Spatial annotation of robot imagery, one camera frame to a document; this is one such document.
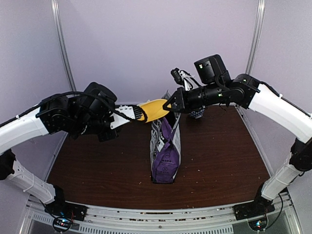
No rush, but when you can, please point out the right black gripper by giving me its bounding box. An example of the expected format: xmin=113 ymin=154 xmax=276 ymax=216
xmin=163 ymin=81 xmax=225 ymax=113

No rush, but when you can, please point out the yellow plastic scoop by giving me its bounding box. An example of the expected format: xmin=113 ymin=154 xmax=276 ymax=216
xmin=138 ymin=98 xmax=169 ymax=122

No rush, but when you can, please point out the purple pet food bag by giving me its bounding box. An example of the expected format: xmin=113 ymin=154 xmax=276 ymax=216
xmin=149 ymin=90 xmax=183 ymax=185

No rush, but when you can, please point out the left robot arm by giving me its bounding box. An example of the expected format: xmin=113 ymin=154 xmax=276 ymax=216
xmin=0 ymin=82 xmax=131 ymax=216

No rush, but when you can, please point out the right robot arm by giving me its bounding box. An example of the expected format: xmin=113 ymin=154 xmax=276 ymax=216
xmin=163 ymin=54 xmax=312 ymax=215

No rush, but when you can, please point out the blue zigzag patterned bowl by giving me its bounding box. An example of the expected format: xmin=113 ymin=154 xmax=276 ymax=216
xmin=189 ymin=108 xmax=205 ymax=119

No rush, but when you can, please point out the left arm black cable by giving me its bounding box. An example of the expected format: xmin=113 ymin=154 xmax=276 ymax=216
xmin=14 ymin=91 xmax=136 ymax=121

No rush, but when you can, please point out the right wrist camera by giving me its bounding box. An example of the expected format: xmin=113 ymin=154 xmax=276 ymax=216
xmin=171 ymin=68 xmax=201 ymax=91

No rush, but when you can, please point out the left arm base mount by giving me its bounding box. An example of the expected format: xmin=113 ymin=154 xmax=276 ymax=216
xmin=45 ymin=185 xmax=87 ymax=221

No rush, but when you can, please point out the right aluminium frame post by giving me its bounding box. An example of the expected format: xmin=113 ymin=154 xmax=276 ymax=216
xmin=245 ymin=0 xmax=266 ymax=75

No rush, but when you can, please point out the aluminium frame post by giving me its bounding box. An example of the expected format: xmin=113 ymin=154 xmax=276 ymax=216
xmin=51 ymin=0 xmax=77 ymax=91
xmin=245 ymin=0 xmax=266 ymax=75

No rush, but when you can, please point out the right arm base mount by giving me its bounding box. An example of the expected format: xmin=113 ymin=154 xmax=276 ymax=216
xmin=233 ymin=183 xmax=275 ymax=220

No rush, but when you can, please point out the left aluminium frame post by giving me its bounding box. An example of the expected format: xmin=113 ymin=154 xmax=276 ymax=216
xmin=51 ymin=0 xmax=77 ymax=91

